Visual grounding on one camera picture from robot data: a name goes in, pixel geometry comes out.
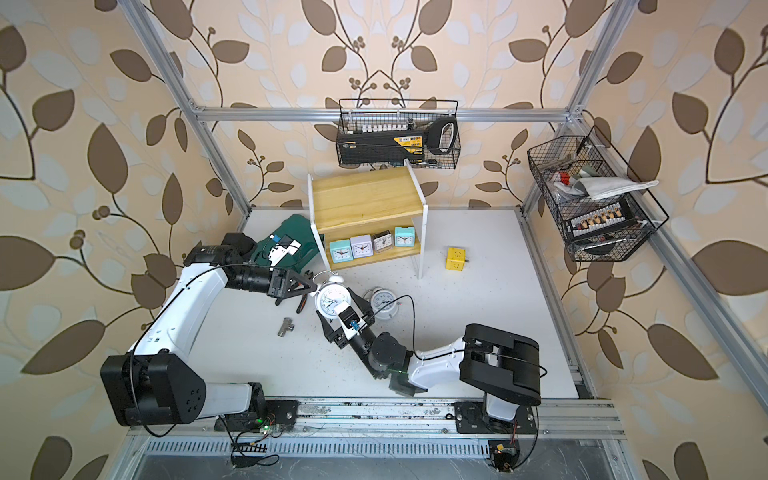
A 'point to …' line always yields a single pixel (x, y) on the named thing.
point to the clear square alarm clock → (382, 241)
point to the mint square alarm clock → (341, 251)
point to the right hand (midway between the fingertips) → (336, 300)
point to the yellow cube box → (456, 258)
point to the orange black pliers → (302, 303)
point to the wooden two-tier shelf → (364, 203)
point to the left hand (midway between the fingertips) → (310, 290)
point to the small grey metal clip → (287, 326)
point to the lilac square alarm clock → (362, 246)
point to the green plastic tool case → (298, 228)
